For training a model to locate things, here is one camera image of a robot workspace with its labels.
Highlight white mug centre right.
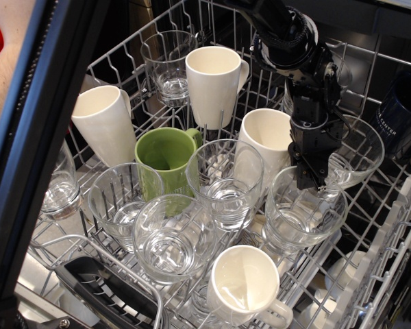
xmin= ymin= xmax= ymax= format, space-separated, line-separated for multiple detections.
xmin=238 ymin=108 xmax=292 ymax=189

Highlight tall white mug left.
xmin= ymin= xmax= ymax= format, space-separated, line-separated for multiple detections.
xmin=72 ymin=85 xmax=136 ymax=167

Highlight clear glass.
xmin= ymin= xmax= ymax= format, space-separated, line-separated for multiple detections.
xmin=140 ymin=30 xmax=198 ymax=108
xmin=281 ymin=80 xmax=293 ymax=116
xmin=262 ymin=166 xmax=348 ymax=256
xmin=325 ymin=114 xmax=385 ymax=191
xmin=186 ymin=138 xmax=264 ymax=231
xmin=88 ymin=162 xmax=164 ymax=252
xmin=132 ymin=194 xmax=217 ymax=285
xmin=41 ymin=140 xmax=82 ymax=220

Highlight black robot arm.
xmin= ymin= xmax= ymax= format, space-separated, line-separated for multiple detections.
xmin=226 ymin=1 xmax=345 ymax=189

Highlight green ceramic mug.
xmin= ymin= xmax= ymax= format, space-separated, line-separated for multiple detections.
xmin=135 ymin=127 xmax=203 ymax=197

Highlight tall white mug back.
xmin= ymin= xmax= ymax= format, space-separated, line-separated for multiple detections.
xmin=185 ymin=46 xmax=249 ymax=130

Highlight tall white mug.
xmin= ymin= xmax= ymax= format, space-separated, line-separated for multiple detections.
xmin=72 ymin=85 xmax=136 ymax=167
xmin=185 ymin=46 xmax=249 ymax=130

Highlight clear glass behind gripper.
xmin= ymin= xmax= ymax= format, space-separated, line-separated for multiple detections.
xmin=281 ymin=80 xmax=293 ymax=116

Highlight grey wire dishwasher rack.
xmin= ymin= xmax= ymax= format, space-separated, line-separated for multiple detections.
xmin=16 ymin=1 xmax=411 ymax=328

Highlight dark navy printed mug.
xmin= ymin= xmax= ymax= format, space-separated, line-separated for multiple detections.
xmin=369 ymin=71 xmax=411 ymax=162

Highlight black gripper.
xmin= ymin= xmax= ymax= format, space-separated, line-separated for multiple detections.
xmin=288 ymin=116 xmax=345 ymax=191

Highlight black frame with spring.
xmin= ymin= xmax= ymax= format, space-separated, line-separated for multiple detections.
xmin=0 ymin=1 xmax=109 ymax=328

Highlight white mug front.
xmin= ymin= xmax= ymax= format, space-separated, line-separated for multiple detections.
xmin=206 ymin=245 xmax=293 ymax=328

